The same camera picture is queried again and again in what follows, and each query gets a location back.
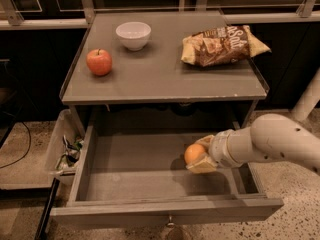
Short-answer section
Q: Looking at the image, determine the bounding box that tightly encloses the red apple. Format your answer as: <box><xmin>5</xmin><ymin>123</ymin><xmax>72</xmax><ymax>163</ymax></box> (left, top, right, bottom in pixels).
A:
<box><xmin>86</xmin><ymin>49</ymin><xmax>112</xmax><ymax>76</ymax></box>

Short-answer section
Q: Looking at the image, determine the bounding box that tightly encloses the grey cabinet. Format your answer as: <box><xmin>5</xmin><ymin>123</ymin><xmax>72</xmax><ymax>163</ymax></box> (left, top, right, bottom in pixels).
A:
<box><xmin>58</xmin><ymin>10</ymin><xmax>270</xmax><ymax>138</ymax></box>

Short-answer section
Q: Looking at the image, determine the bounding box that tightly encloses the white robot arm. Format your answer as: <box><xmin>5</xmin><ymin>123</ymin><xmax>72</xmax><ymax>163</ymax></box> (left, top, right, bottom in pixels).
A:
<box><xmin>184</xmin><ymin>69</ymin><xmax>320</xmax><ymax>174</ymax></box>

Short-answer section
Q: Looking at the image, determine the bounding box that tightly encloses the metal railing frame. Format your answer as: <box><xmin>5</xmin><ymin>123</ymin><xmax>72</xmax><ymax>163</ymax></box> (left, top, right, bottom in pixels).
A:
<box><xmin>0</xmin><ymin>0</ymin><xmax>320</xmax><ymax>30</ymax></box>

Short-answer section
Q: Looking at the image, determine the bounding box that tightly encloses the orange fruit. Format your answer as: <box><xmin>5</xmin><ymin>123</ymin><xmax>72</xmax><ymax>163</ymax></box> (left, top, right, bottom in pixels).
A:
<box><xmin>184</xmin><ymin>143</ymin><xmax>206</xmax><ymax>164</ymax></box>

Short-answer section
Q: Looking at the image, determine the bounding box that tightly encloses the brown chip bag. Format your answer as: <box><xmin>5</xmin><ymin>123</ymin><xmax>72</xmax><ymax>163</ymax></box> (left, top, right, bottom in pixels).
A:
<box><xmin>181</xmin><ymin>25</ymin><xmax>271</xmax><ymax>67</ymax></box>

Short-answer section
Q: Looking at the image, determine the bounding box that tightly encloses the clear plastic trash bin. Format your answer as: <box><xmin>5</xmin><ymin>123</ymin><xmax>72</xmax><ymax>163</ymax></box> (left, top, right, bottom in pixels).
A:
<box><xmin>45</xmin><ymin>109</ymin><xmax>84</xmax><ymax>185</ymax></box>

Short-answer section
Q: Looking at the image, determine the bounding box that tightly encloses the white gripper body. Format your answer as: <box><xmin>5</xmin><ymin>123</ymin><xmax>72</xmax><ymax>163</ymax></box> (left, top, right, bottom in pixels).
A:
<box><xmin>208</xmin><ymin>130</ymin><xmax>233</xmax><ymax>168</ymax></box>

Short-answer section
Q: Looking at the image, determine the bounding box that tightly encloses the black cable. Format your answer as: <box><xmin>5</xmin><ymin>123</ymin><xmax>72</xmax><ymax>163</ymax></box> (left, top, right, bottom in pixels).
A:
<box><xmin>0</xmin><ymin>112</ymin><xmax>32</xmax><ymax>170</ymax></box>

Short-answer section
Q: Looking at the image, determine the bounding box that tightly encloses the metal drawer handle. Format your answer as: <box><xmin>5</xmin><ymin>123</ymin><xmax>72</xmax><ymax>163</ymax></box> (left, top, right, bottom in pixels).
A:
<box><xmin>166</xmin><ymin>216</ymin><xmax>176</xmax><ymax>228</ymax></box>

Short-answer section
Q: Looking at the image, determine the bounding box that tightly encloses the open grey top drawer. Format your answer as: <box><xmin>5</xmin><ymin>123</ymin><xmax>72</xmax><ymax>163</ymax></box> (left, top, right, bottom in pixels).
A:
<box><xmin>51</xmin><ymin>123</ymin><xmax>283</xmax><ymax>229</ymax></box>

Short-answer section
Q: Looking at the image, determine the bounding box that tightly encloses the white bowl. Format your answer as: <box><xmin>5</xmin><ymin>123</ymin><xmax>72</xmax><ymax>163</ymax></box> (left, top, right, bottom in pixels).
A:
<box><xmin>116</xmin><ymin>22</ymin><xmax>151</xmax><ymax>51</ymax></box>

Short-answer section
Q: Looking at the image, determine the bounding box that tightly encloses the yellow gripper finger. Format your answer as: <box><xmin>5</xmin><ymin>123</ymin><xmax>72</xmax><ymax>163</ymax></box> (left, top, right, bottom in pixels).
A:
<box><xmin>186</xmin><ymin>153</ymin><xmax>218</xmax><ymax>174</ymax></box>
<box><xmin>195</xmin><ymin>135</ymin><xmax>214</xmax><ymax>150</ymax></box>

